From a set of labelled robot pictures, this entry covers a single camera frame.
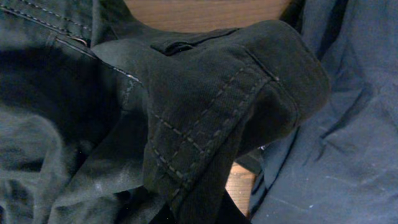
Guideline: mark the black shorts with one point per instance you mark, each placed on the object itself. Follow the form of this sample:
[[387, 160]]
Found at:
[[107, 120]]

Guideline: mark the navy blue garment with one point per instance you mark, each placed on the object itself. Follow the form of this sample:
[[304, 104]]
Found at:
[[341, 165]]

